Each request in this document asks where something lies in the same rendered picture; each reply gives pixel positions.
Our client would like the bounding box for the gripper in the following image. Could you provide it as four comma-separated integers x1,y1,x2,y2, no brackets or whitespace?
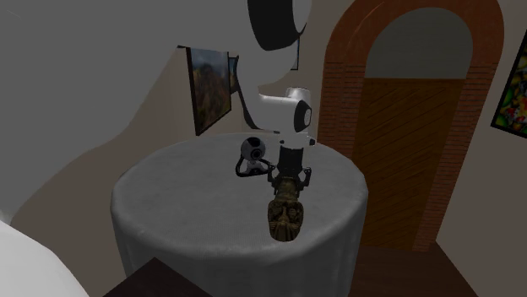
267,146,312,195

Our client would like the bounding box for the dark golden carved figure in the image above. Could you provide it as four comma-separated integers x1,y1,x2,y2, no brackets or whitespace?
267,174,306,244

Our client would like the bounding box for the round grey webcam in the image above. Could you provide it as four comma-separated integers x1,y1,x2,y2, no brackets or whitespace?
235,136,275,179

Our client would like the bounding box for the round table with grey cloth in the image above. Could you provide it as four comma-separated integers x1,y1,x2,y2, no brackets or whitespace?
109,132,369,297

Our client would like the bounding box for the arched brick wooden door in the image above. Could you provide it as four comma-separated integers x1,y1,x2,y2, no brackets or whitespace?
316,0,506,253

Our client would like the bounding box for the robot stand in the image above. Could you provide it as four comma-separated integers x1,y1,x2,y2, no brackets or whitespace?
102,256,212,297

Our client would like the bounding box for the landscape wall picture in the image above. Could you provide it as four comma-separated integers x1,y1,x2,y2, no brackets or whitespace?
184,46,233,138

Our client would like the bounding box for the narrow blue framed wall picture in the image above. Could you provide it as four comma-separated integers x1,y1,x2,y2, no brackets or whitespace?
289,37,301,72

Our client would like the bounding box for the colourful wall picture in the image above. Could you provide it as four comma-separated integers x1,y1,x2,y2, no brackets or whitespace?
490,29,527,139

